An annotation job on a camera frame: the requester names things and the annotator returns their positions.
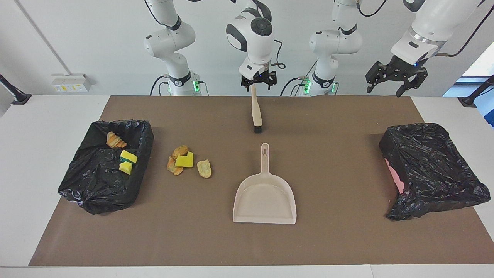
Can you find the small orange striped bread piece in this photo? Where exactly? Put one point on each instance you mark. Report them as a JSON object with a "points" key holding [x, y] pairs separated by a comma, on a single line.
{"points": [[173, 170]]}

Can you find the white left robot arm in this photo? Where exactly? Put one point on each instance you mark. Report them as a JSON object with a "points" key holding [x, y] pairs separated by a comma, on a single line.
{"points": [[332, 42]]}

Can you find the brown bread roll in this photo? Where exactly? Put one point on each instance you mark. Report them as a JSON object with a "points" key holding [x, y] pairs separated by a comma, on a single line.
{"points": [[180, 150]]}

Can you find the pale bread piece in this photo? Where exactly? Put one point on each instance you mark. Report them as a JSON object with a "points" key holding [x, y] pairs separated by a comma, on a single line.
{"points": [[204, 169]]}

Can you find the black plastic trash bag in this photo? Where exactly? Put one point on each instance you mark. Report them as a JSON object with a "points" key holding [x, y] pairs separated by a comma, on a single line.
{"points": [[436, 173]]}

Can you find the large yellow sponge chunk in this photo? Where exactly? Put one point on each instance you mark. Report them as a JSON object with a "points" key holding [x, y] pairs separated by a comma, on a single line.
{"points": [[129, 156]]}

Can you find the brown table mat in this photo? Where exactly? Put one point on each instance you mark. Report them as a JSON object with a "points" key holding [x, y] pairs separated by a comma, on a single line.
{"points": [[247, 239]]}

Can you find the beige hand brush black bristles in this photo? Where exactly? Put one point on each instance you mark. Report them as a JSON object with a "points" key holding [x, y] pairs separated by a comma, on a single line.
{"points": [[256, 112]]}

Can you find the beige plastic dustpan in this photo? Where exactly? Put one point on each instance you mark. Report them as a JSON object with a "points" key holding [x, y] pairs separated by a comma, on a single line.
{"points": [[264, 200]]}

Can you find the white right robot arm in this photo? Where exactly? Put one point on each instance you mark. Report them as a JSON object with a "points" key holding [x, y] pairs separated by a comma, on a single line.
{"points": [[170, 38]]}

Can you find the striped croissant bread piece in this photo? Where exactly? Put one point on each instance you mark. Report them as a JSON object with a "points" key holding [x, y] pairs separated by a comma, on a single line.
{"points": [[115, 141]]}

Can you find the small yellow sponge chunk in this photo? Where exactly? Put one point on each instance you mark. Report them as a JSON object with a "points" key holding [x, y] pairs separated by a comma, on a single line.
{"points": [[125, 168]]}

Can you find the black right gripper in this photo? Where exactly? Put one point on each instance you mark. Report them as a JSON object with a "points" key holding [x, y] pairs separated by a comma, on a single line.
{"points": [[262, 78]]}

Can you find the left black-bagged bin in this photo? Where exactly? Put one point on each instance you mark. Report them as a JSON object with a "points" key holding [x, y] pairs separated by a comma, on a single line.
{"points": [[96, 185]]}

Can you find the black clamp stand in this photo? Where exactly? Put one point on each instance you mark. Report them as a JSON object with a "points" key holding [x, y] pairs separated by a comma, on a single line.
{"points": [[19, 98], [469, 101]]}

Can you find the L-shaped yellow sponge piece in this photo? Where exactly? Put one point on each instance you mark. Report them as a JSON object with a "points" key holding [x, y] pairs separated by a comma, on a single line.
{"points": [[184, 161]]}

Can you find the pink plastic bin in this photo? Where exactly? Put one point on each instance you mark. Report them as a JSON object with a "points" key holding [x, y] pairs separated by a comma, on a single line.
{"points": [[397, 179]]}

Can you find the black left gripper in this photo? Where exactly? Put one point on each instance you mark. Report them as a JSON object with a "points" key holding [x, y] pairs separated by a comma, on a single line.
{"points": [[403, 69]]}

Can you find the white wall power strip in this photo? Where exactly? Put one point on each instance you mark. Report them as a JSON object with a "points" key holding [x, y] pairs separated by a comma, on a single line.
{"points": [[65, 83]]}

